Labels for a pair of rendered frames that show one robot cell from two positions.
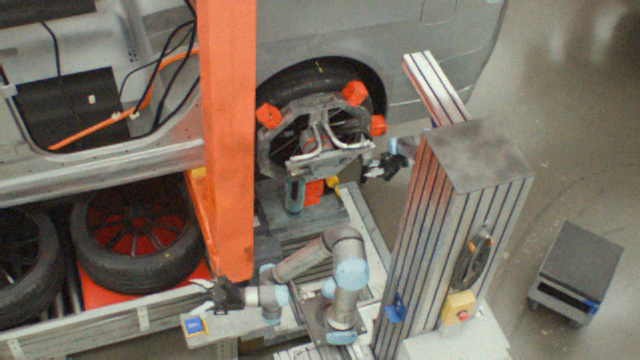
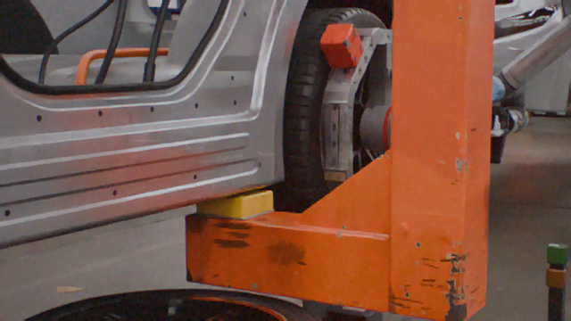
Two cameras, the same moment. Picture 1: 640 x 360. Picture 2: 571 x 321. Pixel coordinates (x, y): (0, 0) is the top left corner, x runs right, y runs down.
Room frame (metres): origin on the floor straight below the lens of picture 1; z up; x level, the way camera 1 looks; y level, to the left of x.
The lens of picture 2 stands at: (0.85, 1.64, 1.05)
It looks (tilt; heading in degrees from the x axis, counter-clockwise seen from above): 8 degrees down; 323
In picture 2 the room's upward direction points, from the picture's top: straight up
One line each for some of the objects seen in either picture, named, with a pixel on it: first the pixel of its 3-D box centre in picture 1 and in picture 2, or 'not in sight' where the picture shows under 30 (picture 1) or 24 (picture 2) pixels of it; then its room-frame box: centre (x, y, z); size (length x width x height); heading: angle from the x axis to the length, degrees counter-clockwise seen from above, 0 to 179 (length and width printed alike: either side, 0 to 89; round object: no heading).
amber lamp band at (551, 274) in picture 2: not in sight; (557, 276); (1.97, 0.15, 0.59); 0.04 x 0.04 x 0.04; 24
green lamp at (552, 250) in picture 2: not in sight; (558, 253); (1.97, 0.15, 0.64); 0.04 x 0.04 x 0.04; 24
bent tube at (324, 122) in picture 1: (345, 128); not in sight; (2.59, -0.10, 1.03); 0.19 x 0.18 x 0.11; 24
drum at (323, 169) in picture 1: (318, 151); (404, 129); (2.59, 0.01, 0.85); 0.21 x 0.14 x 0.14; 24
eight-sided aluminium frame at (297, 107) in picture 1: (313, 140); (380, 128); (2.66, 0.04, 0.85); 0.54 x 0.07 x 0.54; 114
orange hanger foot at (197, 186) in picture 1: (211, 190); (298, 214); (2.42, 0.49, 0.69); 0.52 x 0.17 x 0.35; 24
